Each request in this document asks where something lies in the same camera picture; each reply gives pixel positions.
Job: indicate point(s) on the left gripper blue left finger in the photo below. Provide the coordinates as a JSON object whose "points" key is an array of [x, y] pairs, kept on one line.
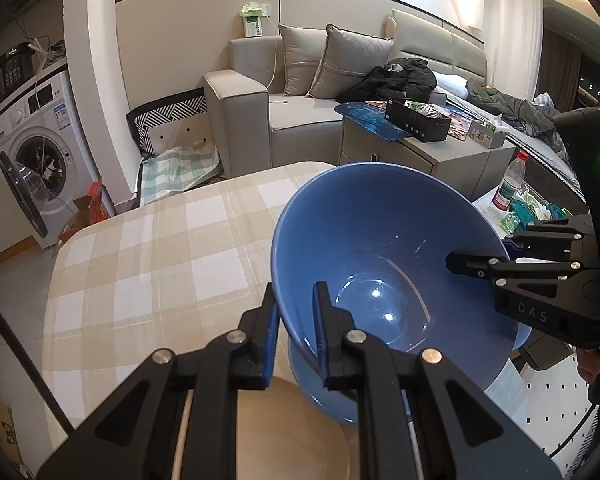
{"points": [[255, 363]]}

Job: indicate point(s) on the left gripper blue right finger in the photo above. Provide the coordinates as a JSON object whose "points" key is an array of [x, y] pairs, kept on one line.
{"points": [[331, 325]]}

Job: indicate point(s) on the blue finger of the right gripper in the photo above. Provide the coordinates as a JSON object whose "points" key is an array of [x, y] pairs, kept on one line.
{"points": [[550, 242], [466, 269]]}

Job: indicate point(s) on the blue bowl back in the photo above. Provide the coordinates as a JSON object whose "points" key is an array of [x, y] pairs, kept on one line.
{"points": [[333, 404]]}

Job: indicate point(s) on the blue bowl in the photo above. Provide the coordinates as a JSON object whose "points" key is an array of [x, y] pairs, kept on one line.
{"points": [[378, 235], [333, 404]]}

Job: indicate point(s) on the cream plate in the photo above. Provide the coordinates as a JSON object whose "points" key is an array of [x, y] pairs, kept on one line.
{"points": [[282, 435]]}

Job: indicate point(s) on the person right hand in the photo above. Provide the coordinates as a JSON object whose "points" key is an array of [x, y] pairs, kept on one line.
{"points": [[595, 364]]}

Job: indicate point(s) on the teal container lid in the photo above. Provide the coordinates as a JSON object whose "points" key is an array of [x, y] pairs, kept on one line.
{"points": [[535, 213]]}

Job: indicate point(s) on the plastic water bottle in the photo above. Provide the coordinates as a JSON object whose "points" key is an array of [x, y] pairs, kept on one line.
{"points": [[511, 183]]}

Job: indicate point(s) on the white marble side table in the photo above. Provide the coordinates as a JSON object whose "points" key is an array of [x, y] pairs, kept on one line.
{"points": [[542, 391]]}

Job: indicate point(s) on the beige checked tablecloth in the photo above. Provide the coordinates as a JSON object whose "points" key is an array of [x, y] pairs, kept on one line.
{"points": [[174, 274]]}

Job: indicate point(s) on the grey drawer cabinet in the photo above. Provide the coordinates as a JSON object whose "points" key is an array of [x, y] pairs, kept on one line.
{"points": [[465, 165]]}

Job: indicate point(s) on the tissue box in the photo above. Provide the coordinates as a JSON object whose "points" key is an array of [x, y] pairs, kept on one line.
{"points": [[488, 133]]}

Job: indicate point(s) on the black storage box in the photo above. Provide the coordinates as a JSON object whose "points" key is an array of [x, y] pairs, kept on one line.
{"points": [[421, 120]]}

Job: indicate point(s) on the grey sofa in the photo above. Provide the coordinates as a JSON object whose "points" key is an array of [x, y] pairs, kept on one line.
{"points": [[254, 125]]}

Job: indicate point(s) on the black jacket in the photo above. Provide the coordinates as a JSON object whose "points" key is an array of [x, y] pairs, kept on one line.
{"points": [[402, 79]]}

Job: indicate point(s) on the black patterned chair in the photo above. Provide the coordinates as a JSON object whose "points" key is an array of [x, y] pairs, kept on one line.
{"points": [[169, 122]]}

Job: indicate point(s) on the grey cushion right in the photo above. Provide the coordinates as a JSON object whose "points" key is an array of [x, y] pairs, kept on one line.
{"points": [[347, 58]]}

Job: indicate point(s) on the grey cushion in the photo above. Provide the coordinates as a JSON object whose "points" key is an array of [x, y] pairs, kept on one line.
{"points": [[347, 58], [303, 49]]}

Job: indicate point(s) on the cardboard box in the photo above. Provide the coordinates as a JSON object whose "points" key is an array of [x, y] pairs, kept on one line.
{"points": [[8, 437]]}

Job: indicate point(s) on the grey cushion left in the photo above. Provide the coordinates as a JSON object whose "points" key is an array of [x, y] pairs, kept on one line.
{"points": [[303, 49]]}

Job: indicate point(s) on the white washing machine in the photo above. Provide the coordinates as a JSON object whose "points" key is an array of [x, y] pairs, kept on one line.
{"points": [[44, 157]]}

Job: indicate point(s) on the black pressure cooker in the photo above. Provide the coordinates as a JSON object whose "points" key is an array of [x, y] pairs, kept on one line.
{"points": [[16, 68]]}

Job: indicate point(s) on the green white wall box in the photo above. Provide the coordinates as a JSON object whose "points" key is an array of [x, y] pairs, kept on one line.
{"points": [[251, 15]]}

